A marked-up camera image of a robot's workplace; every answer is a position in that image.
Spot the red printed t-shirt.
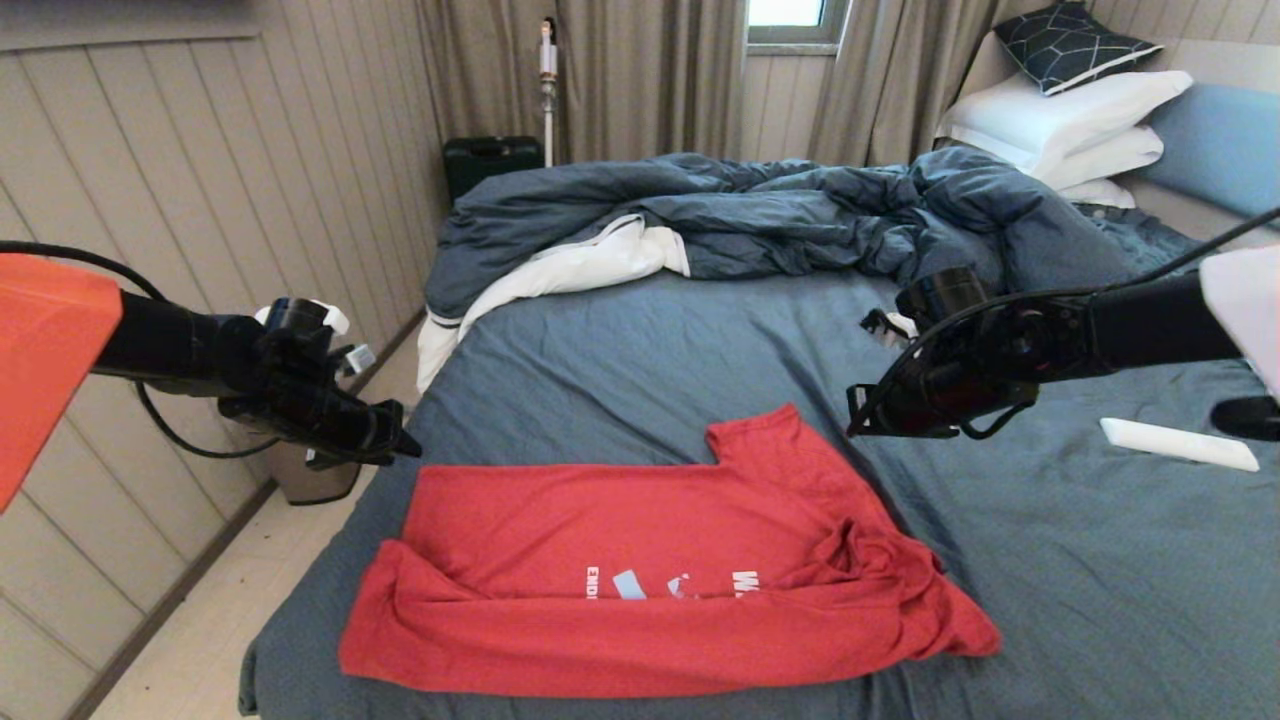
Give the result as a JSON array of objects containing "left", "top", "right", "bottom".
[{"left": 338, "top": 403, "right": 1003, "bottom": 699}]

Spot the brown square trash bin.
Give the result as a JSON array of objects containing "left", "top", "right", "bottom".
[{"left": 268, "top": 440, "right": 363, "bottom": 506}]

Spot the blue-grey bed sheet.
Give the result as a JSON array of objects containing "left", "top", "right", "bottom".
[{"left": 240, "top": 205, "right": 1280, "bottom": 720}]

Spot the dark blue crumpled duvet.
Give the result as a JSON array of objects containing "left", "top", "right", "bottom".
[{"left": 417, "top": 145, "right": 1148, "bottom": 394}]

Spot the white remote control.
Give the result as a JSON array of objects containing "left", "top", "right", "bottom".
[{"left": 1100, "top": 417, "right": 1261, "bottom": 473}]

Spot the flat white pillow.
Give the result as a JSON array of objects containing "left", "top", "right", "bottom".
[{"left": 1055, "top": 179, "right": 1138, "bottom": 210}]

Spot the black hard-shell suitcase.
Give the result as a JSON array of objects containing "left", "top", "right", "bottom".
[{"left": 444, "top": 136, "right": 545, "bottom": 204}]

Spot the medium white pillow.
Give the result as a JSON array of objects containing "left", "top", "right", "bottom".
[{"left": 1030, "top": 126, "right": 1166, "bottom": 191}]

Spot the large white pillow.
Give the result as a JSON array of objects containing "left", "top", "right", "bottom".
[{"left": 936, "top": 70, "right": 1195, "bottom": 178}]

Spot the narrow beige curtain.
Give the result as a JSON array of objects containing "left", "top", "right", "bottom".
[{"left": 806, "top": 0, "right": 1091, "bottom": 169}]

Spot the dark geometric patterned cushion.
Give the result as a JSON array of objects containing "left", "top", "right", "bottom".
[{"left": 990, "top": 2, "right": 1165, "bottom": 97}]

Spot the blue padded headboard cushion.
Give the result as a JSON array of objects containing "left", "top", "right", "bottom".
[{"left": 1130, "top": 83, "right": 1280, "bottom": 231}]

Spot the wide beige curtain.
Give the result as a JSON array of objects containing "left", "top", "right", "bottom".
[{"left": 415, "top": 0, "right": 746, "bottom": 166}]

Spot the grey framed window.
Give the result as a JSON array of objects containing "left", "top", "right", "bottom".
[{"left": 744, "top": 0, "right": 849, "bottom": 47}]

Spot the white stick vacuum cleaner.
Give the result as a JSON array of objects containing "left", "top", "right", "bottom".
[{"left": 538, "top": 18, "right": 559, "bottom": 168}]

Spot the beige bed headboard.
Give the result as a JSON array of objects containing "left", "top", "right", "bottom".
[{"left": 950, "top": 33, "right": 1280, "bottom": 263}]

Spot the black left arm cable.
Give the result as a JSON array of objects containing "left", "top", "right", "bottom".
[{"left": 0, "top": 240, "right": 281, "bottom": 461}]

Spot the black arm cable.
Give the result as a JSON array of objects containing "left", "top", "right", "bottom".
[
  {"left": 848, "top": 205, "right": 1280, "bottom": 441},
  {"left": 0, "top": 240, "right": 281, "bottom": 461}
]

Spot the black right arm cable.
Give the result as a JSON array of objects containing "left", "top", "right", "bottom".
[{"left": 848, "top": 205, "right": 1280, "bottom": 441}]

